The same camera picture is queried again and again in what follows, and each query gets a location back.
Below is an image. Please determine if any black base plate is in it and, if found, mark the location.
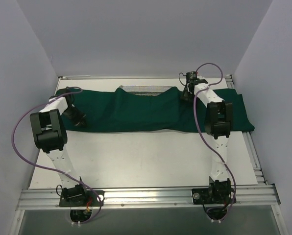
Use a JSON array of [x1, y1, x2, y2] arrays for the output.
[[191, 188, 234, 205], [59, 188, 104, 207]]

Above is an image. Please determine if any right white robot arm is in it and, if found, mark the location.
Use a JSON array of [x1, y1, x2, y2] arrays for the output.
[[182, 83, 233, 202]]

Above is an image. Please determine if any purple cable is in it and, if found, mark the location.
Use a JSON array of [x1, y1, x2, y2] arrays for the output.
[[11, 87, 104, 223], [193, 63, 236, 221]]

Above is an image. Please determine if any back aluminium rail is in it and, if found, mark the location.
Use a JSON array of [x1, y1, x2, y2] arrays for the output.
[[59, 74, 232, 79]]

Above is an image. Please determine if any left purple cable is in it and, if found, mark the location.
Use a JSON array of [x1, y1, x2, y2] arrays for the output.
[[11, 87, 104, 223]]

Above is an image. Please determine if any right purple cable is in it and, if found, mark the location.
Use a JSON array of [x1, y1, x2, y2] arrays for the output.
[[193, 63, 236, 221]]

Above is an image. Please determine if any dark green surgical cloth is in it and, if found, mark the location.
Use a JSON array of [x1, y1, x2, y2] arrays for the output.
[[53, 87, 256, 134]]

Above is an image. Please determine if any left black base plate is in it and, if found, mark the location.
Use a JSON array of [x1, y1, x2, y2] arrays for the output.
[[59, 188, 104, 207]]

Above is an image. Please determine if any surgical kit tray edge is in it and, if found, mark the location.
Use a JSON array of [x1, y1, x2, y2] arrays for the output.
[[116, 85, 172, 96]]

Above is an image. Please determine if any front aluminium rail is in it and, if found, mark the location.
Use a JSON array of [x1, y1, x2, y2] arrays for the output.
[[16, 184, 281, 210]]

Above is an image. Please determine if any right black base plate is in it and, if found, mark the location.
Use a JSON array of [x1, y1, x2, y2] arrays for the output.
[[191, 188, 234, 205]]

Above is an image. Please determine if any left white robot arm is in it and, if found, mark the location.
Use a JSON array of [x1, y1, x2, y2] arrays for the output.
[[30, 89, 88, 205]]

